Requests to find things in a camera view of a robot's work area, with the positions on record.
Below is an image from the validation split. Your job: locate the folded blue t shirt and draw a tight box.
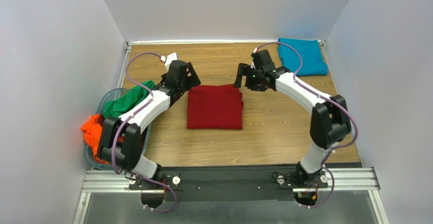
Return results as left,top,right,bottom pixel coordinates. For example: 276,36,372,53
277,38,328,77

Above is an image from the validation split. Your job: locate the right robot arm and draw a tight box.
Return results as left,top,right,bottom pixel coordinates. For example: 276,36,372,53
234,50,352,186

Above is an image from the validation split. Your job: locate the orange t shirt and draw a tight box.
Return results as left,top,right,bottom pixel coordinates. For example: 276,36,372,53
81,114,109,165

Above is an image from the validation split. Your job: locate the dark red t shirt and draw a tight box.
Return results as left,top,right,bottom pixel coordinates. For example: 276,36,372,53
187,84,243,130

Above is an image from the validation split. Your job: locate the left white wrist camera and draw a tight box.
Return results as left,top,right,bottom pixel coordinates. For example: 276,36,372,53
160,52,178,71

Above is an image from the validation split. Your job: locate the aluminium rail frame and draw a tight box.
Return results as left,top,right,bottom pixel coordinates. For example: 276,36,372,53
74,164,388,223

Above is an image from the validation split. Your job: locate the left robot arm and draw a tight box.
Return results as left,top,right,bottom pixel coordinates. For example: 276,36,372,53
97,60,201,179

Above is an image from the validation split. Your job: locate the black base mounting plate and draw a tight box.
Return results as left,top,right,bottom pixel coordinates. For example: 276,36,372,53
129,164,331,202

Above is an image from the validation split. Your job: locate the green t shirt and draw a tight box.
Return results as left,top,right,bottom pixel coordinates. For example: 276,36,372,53
102,85,149,118

